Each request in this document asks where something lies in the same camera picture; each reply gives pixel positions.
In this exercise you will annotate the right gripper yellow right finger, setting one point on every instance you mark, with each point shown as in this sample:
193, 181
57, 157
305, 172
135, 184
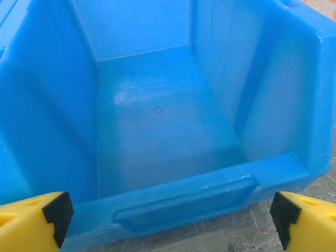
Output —
315, 228

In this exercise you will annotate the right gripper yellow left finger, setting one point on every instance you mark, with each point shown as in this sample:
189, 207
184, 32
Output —
23, 228

